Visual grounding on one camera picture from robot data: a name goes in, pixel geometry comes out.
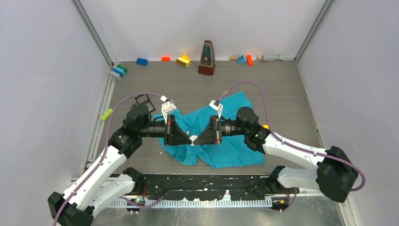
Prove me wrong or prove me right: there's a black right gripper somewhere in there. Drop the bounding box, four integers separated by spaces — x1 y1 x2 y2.
194 116 248 146

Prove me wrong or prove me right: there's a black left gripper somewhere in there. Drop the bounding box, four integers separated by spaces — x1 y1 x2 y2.
139 114 192 147

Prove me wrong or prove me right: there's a white round brooch backing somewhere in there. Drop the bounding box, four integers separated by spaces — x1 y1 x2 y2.
189 135 198 146

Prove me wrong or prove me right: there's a turquoise t-shirt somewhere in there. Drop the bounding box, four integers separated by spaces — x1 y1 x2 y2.
158 91 265 169

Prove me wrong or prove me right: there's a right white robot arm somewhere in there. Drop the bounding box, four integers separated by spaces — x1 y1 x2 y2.
192 107 359 203

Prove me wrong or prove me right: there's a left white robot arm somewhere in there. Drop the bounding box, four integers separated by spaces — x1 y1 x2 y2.
48 101 192 226

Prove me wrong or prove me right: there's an open black empty box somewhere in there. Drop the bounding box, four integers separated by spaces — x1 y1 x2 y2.
135 94 156 113

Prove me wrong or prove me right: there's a brown wooden metronome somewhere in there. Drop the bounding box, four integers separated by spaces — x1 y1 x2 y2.
198 40 215 76

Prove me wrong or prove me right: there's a lime green block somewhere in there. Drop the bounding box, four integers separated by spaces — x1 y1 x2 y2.
100 108 113 121

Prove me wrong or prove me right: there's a yellow green block stack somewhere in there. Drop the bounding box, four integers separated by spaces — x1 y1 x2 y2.
176 54 192 67

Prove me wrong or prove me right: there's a blue toy brick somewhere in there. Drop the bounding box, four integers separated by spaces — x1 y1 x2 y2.
136 58 148 65

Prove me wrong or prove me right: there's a blue triangular block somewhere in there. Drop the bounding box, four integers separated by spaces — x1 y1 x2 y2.
236 55 247 64

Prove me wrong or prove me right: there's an orange red upright block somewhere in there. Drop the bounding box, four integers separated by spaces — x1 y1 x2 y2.
246 54 254 66

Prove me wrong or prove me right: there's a blue green white block stack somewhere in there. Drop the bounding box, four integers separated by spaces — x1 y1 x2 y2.
110 65 128 80

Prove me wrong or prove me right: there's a grey metal clamp piece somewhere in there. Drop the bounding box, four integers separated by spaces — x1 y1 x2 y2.
261 54 285 61

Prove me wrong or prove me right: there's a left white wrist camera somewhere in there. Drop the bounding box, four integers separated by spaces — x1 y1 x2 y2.
160 95 177 124

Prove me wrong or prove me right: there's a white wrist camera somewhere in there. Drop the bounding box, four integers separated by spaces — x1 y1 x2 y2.
209 100 223 119
160 95 177 124

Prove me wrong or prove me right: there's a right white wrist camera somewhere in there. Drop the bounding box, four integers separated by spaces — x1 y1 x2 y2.
209 100 223 119

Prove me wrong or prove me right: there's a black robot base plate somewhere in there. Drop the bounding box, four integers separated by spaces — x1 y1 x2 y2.
128 170 299 211

